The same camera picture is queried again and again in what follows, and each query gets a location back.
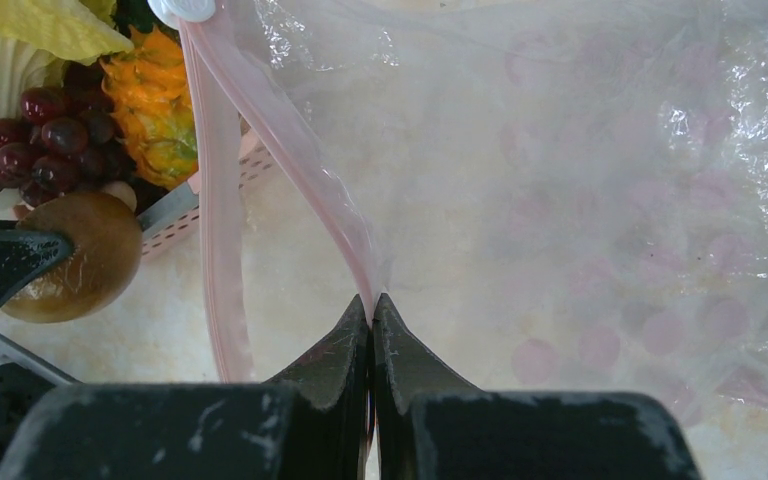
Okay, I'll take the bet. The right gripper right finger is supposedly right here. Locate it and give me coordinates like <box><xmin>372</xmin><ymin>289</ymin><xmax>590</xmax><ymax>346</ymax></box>
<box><xmin>372</xmin><ymin>295</ymin><xmax>701</xmax><ymax>479</ymax></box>

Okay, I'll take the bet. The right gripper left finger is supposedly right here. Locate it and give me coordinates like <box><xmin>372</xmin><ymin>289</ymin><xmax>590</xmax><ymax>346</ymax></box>
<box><xmin>0</xmin><ymin>300</ymin><xmax>371</xmax><ymax>479</ymax></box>

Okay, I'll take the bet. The brown mushroom toy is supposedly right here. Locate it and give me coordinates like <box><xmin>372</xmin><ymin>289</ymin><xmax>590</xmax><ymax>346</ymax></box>
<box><xmin>2</xmin><ymin>191</ymin><xmax>143</xmax><ymax>324</ymax></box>

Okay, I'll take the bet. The dark red grape bunch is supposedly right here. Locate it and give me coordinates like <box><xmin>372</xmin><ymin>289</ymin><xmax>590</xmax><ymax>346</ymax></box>
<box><xmin>0</xmin><ymin>62</ymin><xmax>136</xmax><ymax>208</ymax></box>

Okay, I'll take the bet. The clear zip top bag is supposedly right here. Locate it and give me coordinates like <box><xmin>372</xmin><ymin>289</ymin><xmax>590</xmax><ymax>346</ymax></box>
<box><xmin>154</xmin><ymin>1</ymin><xmax>768</xmax><ymax>424</ymax></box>

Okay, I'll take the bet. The pink plastic food basket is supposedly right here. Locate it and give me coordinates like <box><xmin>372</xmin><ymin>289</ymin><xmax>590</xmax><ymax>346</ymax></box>
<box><xmin>137</xmin><ymin>129</ymin><xmax>278</xmax><ymax>261</ymax></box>

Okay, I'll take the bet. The yellow napa cabbage toy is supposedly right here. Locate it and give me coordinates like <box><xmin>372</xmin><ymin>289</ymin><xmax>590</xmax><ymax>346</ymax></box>
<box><xmin>0</xmin><ymin>0</ymin><xmax>132</xmax><ymax>213</ymax></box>

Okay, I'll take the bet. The orange spiky fruit toy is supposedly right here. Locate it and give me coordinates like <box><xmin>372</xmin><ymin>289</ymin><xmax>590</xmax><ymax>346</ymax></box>
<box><xmin>101</xmin><ymin>26</ymin><xmax>198</xmax><ymax>190</ymax></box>

